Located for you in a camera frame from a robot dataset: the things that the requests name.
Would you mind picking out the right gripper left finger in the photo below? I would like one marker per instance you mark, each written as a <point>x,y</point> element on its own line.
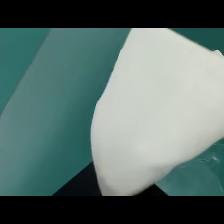
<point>81,183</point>

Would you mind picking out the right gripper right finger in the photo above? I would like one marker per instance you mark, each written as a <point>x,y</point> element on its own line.
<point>156,190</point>

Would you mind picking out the pale grey T-shirt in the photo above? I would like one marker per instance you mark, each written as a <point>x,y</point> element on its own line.
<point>156,110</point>

